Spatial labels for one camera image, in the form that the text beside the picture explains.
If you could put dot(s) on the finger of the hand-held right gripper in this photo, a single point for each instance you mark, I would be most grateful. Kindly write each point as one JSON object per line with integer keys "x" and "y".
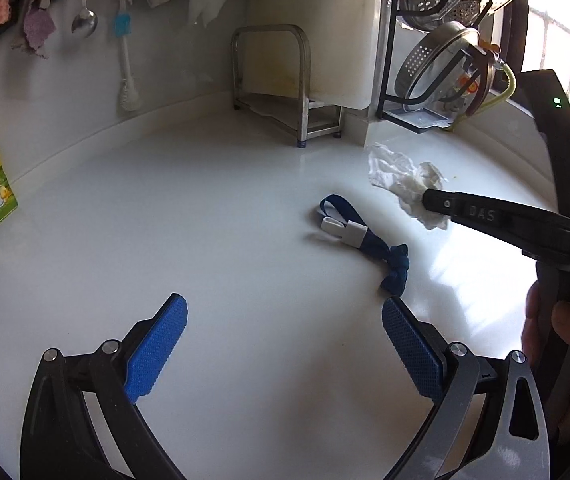
{"x": 480, "y": 215}

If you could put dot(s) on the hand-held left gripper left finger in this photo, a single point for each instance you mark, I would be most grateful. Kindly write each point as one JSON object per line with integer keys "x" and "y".
{"x": 157, "y": 345}

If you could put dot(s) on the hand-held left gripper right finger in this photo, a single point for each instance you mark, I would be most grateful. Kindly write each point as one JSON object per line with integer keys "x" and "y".
{"x": 412, "y": 345}

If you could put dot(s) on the white tissue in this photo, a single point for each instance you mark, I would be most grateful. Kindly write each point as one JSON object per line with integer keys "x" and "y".
{"x": 400, "y": 180}

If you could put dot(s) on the black lid rack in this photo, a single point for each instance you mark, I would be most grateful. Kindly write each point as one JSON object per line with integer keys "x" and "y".
{"x": 415, "y": 121}

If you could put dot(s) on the small steel rack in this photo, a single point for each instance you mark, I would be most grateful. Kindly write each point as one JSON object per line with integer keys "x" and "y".
{"x": 305, "y": 115}

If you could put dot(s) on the white cutting board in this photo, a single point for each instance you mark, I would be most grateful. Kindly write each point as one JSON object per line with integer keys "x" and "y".
{"x": 350, "y": 35}

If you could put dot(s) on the blue and white brush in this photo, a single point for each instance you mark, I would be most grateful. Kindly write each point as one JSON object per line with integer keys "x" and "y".
{"x": 122, "y": 25}

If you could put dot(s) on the purple cloth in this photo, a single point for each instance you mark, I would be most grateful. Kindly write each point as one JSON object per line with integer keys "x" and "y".
{"x": 37, "y": 27}

